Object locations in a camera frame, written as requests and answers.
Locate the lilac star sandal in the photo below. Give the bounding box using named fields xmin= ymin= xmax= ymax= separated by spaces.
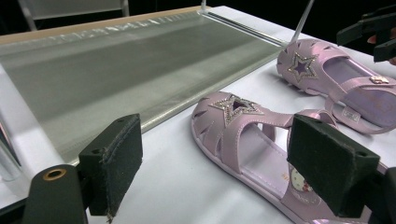
xmin=190 ymin=91 xmax=389 ymax=224
xmin=276 ymin=38 xmax=396 ymax=135

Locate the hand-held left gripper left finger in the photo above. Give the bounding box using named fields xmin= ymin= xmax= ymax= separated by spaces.
xmin=78 ymin=113 xmax=144 ymax=223

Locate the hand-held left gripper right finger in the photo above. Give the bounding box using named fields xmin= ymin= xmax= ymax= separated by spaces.
xmin=286 ymin=113 xmax=381 ymax=218

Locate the grey metal stand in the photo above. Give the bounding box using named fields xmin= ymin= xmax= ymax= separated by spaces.
xmin=17 ymin=0 xmax=131 ymax=31

